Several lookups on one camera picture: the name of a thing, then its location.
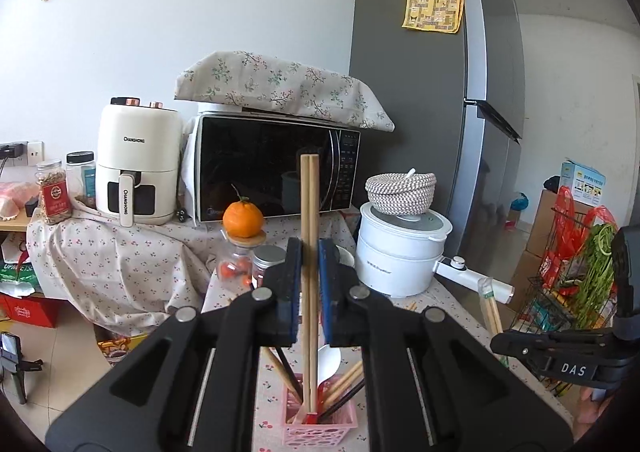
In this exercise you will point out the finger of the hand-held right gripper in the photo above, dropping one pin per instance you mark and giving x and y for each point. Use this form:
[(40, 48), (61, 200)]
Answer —
[(540, 349)]

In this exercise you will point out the floral cloth cover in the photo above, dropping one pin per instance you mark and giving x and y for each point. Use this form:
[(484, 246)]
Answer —
[(280, 82)]

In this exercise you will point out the plastic jar with black lid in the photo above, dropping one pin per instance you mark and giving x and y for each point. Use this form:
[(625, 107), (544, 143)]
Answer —
[(80, 177)]

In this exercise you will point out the black chopstick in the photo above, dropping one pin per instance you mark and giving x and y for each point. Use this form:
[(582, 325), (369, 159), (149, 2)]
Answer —
[(345, 398), (289, 368)]

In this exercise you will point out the person's right hand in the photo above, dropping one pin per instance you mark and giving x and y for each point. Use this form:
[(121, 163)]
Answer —
[(590, 419)]

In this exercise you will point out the red plastic bag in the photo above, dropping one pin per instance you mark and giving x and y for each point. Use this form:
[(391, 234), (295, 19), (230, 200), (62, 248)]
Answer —
[(562, 232)]

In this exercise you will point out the black bag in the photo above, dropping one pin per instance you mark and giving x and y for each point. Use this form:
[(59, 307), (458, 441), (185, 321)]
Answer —
[(551, 183)]

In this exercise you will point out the white wall socket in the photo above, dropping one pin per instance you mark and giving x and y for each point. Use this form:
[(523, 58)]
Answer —
[(35, 153)]

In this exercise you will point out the labelled jar of red flakes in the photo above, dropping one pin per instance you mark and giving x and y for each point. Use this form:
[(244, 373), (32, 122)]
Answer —
[(267, 257)]

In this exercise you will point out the grey refrigerator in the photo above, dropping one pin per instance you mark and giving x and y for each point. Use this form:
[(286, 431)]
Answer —
[(415, 82)]

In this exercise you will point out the glass jar with red label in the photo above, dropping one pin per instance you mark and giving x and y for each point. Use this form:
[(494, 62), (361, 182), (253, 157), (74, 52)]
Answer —
[(54, 194)]

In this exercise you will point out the cardboard box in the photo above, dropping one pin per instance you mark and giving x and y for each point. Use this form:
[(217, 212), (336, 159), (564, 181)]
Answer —
[(525, 282), (542, 222)]

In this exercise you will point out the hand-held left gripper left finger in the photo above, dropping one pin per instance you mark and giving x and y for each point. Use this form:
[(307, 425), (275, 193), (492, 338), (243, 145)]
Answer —
[(295, 292)]

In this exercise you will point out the white electric pot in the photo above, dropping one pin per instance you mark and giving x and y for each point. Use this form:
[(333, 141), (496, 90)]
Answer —
[(395, 262)]

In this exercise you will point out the glass jar with bamboo lid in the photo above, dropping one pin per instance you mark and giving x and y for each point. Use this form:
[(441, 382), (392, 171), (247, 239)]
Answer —
[(232, 268)]

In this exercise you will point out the wooden shelf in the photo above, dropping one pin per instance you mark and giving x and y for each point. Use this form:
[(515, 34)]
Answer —
[(12, 226)]

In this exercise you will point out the pink perforated basket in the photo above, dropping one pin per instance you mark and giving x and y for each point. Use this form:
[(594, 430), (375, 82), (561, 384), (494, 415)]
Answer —
[(320, 437)]

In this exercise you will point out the white ladle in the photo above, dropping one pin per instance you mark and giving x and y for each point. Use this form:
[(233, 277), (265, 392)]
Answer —
[(411, 174)]

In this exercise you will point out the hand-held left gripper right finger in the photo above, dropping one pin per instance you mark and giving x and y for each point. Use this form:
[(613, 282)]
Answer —
[(325, 292)]

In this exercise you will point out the red spoon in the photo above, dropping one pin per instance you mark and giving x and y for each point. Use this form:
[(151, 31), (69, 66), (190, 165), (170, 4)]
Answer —
[(311, 418)]

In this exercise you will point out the colourful printed box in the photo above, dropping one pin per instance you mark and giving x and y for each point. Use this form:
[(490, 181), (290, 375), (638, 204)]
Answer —
[(120, 347)]

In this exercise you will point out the orange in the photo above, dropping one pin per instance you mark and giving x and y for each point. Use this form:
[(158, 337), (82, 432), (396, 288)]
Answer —
[(242, 219)]

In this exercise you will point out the green long beans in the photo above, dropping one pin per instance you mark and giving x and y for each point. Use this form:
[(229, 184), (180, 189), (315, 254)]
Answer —
[(597, 262)]

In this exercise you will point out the white air fryer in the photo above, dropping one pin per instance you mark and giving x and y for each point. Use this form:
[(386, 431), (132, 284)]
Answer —
[(135, 152)]

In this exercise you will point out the small print table cloth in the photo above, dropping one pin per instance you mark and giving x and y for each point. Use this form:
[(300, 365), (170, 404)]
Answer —
[(125, 262)]

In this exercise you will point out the cherry print tablecloth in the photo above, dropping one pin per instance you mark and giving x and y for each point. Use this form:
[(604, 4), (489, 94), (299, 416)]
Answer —
[(217, 294)]

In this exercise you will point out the small black object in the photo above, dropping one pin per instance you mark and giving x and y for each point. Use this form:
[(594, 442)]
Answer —
[(182, 215)]

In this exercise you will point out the red box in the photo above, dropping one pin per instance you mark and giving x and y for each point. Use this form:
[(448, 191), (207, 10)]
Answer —
[(25, 309)]

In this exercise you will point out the white deep bowl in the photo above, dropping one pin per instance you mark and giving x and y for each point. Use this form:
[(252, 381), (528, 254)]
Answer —
[(346, 257)]

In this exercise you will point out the phone on tripod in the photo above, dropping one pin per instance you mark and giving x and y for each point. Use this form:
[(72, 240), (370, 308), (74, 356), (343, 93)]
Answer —
[(11, 352)]

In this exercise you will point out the blue and white box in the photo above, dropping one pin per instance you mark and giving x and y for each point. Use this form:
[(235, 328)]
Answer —
[(582, 182)]

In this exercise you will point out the blue plastic bag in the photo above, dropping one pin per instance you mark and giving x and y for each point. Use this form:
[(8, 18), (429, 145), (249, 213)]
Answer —
[(520, 202)]

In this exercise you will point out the white plastic spoon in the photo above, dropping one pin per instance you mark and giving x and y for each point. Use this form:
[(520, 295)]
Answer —
[(329, 362)]

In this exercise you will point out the green packet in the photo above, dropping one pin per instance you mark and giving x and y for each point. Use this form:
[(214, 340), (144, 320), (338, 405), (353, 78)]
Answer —
[(15, 269)]

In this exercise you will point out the yellow flyer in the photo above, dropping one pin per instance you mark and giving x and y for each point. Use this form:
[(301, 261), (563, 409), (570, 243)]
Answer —
[(432, 7)]

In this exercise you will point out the black microwave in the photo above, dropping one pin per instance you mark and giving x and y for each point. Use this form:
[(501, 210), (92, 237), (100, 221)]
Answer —
[(260, 167)]

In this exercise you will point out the black charger plug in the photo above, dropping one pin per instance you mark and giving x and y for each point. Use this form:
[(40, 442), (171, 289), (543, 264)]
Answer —
[(11, 150)]

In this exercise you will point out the pink plastic bag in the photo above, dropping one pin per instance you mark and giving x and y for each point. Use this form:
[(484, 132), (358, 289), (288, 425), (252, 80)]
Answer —
[(17, 192)]

